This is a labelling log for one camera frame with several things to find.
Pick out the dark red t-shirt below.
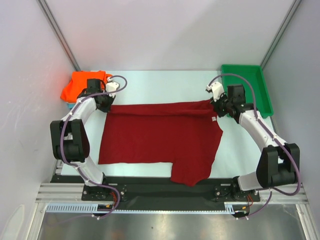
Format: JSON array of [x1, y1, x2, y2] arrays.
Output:
[[98, 100, 223, 187]]

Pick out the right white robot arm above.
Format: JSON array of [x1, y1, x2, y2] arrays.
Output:
[[206, 81, 301, 201]]

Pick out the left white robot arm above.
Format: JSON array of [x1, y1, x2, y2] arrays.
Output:
[[50, 78, 120, 200]]

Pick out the orange folded t-shirt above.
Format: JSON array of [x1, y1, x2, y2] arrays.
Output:
[[60, 70, 113, 104]]

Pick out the light blue folded t-shirt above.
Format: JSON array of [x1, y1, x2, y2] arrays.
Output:
[[67, 103, 75, 110]]

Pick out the green plastic tray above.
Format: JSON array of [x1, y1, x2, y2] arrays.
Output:
[[220, 64, 275, 120]]

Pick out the front aluminium extrusion beam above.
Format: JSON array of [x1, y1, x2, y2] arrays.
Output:
[[35, 183, 309, 205]]

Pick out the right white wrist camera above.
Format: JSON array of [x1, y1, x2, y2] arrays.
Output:
[[206, 81, 225, 102]]

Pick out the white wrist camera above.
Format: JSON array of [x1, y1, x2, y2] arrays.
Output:
[[206, 81, 225, 102], [105, 77, 120, 98]]

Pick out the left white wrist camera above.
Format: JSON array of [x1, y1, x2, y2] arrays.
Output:
[[105, 77, 120, 98]]

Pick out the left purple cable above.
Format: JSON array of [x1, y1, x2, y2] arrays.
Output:
[[59, 75, 128, 221]]

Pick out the purple cable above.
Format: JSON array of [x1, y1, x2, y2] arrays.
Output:
[[59, 75, 128, 221], [207, 73, 302, 221]]

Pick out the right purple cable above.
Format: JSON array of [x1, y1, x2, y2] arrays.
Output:
[[207, 73, 302, 221]]

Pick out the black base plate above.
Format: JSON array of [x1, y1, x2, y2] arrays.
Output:
[[50, 174, 261, 212]]

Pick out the light blue cable duct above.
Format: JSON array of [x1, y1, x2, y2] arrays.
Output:
[[46, 203, 235, 215]]

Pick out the left rear aluminium post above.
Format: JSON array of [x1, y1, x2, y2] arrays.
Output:
[[36, 0, 81, 71]]

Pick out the aluminium post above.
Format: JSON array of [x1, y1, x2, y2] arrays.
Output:
[[36, 0, 81, 71], [260, 0, 303, 70]]

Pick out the right rear aluminium post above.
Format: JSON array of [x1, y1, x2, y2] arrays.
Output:
[[260, 0, 303, 70]]

